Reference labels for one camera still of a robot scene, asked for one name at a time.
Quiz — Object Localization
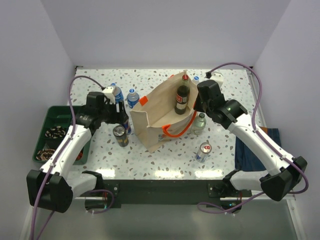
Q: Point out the black white coiled cord upper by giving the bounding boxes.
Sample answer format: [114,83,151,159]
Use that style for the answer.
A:
[44,125,66,140]

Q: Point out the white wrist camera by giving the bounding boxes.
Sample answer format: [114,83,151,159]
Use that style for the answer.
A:
[205,71,224,83]
[102,85,116,104]

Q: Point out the blue label water bottle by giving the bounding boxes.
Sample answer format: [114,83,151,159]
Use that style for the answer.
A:
[126,88,140,109]
[111,83,124,103]

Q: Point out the dark blue denim cloth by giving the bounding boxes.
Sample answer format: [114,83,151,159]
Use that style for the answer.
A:
[234,127,282,172]

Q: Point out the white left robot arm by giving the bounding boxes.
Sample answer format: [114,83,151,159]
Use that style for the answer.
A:
[26,86,126,213]

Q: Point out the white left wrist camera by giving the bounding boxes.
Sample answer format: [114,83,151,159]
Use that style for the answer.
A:
[102,85,116,104]

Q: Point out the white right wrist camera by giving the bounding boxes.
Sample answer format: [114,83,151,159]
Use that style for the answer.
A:
[205,71,224,83]

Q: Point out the black gold drink can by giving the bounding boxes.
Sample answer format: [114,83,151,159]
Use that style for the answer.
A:
[112,125,129,147]

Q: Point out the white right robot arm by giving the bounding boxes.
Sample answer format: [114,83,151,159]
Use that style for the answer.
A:
[194,79,308,202]

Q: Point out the clear water bottle behind bag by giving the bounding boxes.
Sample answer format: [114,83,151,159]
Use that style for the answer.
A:
[192,75,200,85]

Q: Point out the blue label water bottle left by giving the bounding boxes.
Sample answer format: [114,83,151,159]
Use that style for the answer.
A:
[111,83,124,103]

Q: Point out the beige canvas bag orange handles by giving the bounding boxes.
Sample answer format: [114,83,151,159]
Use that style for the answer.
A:
[130,70,198,153]

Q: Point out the clear green-cap glass bottle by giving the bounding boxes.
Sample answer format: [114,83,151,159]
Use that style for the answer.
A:
[191,113,207,136]

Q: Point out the green compartment tray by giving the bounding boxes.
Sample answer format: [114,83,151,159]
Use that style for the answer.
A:
[32,105,91,166]

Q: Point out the silver blue energy can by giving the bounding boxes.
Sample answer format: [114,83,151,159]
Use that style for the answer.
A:
[195,142,212,163]
[122,118,132,135]

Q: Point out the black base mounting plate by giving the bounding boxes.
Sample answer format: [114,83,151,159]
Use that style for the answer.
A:
[103,179,252,209]

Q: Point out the black pink coiled cord lower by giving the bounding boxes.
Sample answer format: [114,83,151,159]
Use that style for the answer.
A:
[36,148,56,161]

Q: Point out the blue label water bottle middle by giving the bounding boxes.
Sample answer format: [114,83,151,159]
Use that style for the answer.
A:
[126,88,140,109]

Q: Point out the dark cola glass bottle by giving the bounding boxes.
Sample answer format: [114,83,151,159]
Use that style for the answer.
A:
[174,72,190,115]

